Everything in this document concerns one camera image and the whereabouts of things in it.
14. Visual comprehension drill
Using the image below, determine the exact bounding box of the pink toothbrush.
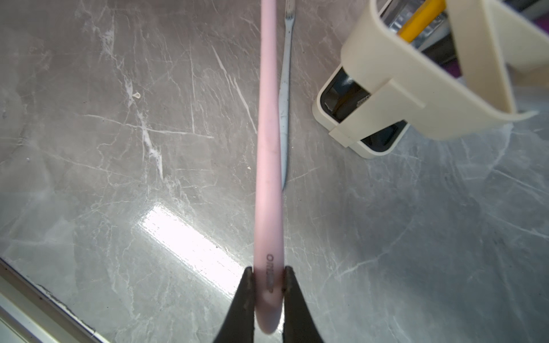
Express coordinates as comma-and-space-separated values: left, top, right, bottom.
253, 1, 284, 334

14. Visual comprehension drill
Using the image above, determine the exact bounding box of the yellow toothbrush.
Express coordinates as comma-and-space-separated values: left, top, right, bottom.
397, 0, 446, 43

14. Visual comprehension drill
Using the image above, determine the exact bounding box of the white toothbrush holder rack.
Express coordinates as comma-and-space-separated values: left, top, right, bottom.
313, 1, 548, 159

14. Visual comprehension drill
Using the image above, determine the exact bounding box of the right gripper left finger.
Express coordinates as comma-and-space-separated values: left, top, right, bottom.
214, 267, 256, 343

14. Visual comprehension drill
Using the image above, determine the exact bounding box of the aluminium rail frame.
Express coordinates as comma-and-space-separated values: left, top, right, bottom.
1, 260, 107, 342

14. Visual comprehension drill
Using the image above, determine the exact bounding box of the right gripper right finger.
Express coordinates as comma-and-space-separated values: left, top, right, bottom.
283, 266, 324, 343

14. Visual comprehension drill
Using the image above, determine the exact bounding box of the purple toothbrush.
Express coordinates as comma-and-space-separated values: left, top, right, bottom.
441, 13, 548, 78

